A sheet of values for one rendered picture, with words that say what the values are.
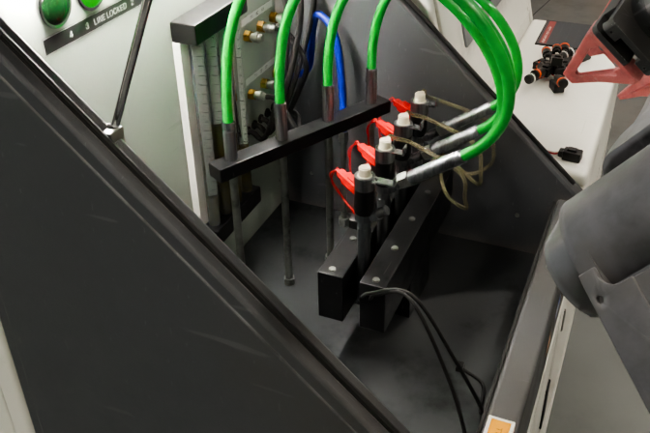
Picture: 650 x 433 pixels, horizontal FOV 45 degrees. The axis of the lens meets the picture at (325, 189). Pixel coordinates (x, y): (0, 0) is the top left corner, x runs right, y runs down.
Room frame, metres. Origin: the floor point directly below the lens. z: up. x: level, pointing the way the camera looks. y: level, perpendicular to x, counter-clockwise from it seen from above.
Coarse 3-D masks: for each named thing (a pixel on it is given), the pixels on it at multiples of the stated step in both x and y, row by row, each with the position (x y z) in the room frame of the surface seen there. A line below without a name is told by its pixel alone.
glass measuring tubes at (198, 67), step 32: (224, 0) 1.09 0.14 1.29; (192, 32) 0.99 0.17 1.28; (224, 32) 1.07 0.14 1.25; (192, 64) 1.01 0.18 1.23; (192, 96) 1.02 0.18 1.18; (192, 128) 1.01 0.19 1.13; (192, 160) 1.00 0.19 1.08; (192, 192) 1.01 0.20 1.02; (224, 192) 1.04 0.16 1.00; (256, 192) 1.11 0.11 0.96; (224, 224) 1.01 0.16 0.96
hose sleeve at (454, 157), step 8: (456, 152) 0.84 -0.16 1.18; (432, 160) 0.85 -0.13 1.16; (440, 160) 0.84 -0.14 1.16; (448, 160) 0.83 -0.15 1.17; (456, 160) 0.83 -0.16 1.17; (416, 168) 0.86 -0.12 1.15; (424, 168) 0.85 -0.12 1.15; (432, 168) 0.84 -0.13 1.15; (440, 168) 0.84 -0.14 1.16; (448, 168) 0.84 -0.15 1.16; (408, 176) 0.86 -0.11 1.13; (416, 176) 0.85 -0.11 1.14; (424, 176) 0.85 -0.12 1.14
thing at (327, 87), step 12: (336, 12) 1.07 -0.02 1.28; (336, 24) 1.07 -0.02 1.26; (492, 24) 0.99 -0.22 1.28; (324, 48) 1.08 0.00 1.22; (324, 60) 1.08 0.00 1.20; (324, 72) 1.08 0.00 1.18; (324, 84) 1.08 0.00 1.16; (516, 84) 0.97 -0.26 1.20; (324, 96) 1.08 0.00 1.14; (324, 108) 1.08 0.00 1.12; (324, 120) 1.08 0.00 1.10; (492, 120) 0.98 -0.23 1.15; (468, 132) 0.99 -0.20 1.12; (480, 132) 0.98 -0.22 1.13; (432, 144) 1.01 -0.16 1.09; (444, 144) 1.00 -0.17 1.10; (456, 144) 0.99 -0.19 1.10
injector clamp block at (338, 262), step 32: (416, 192) 1.06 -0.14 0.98; (448, 192) 1.11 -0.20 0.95; (416, 224) 0.97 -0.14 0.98; (352, 256) 0.90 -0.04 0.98; (384, 256) 0.89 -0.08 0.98; (416, 256) 0.95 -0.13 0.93; (320, 288) 0.86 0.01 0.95; (352, 288) 0.88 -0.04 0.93; (384, 288) 0.82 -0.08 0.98; (416, 288) 0.96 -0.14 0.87; (384, 320) 0.82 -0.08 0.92
